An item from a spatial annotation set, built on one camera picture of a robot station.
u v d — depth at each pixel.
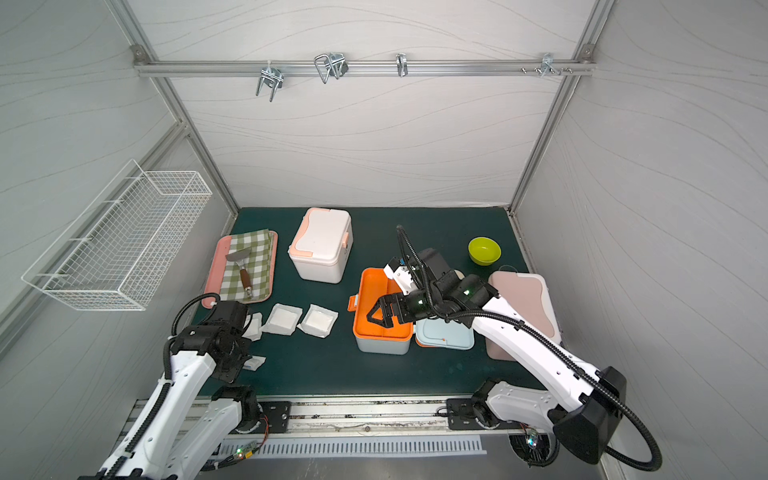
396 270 0.65
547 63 0.76
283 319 0.91
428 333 0.79
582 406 0.38
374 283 0.86
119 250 0.69
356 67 0.78
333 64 0.76
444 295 0.54
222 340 0.55
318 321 0.91
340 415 0.75
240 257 1.05
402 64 0.78
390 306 0.60
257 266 1.02
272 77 0.79
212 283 0.98
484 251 1.07
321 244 0.91
